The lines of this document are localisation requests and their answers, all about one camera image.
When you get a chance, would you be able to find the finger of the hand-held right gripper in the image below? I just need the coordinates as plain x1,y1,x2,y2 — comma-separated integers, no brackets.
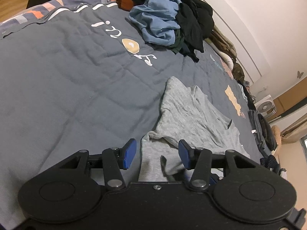
208,174,224,186

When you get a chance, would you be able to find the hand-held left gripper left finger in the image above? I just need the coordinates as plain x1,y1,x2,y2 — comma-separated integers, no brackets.
59,138,137,191

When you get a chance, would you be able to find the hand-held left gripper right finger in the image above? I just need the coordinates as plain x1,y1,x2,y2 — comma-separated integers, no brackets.
178,139,255,191

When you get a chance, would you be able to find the grey sweatshirt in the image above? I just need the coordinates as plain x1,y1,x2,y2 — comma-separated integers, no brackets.
138,76,251,182

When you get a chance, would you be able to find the tan plush toy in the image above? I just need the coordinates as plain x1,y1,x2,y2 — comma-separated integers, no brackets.
271,126,285,151

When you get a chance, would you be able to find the white box fan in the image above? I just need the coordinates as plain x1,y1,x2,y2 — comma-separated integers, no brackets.
254,94,277,118

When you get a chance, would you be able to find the beige curtain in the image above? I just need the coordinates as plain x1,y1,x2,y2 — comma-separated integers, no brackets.
281,117,307,140

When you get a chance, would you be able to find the grey printed quilt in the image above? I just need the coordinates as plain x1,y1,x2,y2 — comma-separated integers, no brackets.
0,0,271,223

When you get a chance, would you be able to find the camouflage cloth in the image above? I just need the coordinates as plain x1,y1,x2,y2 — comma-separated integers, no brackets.
231,62,245,82

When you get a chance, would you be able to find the black flat panel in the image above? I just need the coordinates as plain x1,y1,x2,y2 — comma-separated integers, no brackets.
276,109,307,123

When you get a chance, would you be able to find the cream pillow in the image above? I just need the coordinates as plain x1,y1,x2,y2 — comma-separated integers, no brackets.
213,44,235,70

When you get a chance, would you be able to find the dark green garment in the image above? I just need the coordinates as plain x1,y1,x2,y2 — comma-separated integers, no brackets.
171,29,186,54

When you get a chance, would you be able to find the brown padded coat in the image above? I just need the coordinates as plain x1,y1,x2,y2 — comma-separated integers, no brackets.
206,25,238,58

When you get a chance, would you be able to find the white headboard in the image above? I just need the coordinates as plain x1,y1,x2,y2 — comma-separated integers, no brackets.
180,0,275,84

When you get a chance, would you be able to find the light blue shirt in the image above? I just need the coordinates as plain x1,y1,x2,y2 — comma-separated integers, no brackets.
129,0,183,47

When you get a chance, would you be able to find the black jacket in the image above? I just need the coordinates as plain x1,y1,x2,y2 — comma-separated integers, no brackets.
168,0,215,39

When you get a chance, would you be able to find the rust brown garment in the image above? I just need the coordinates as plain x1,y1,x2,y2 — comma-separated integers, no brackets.
116,0,135,11

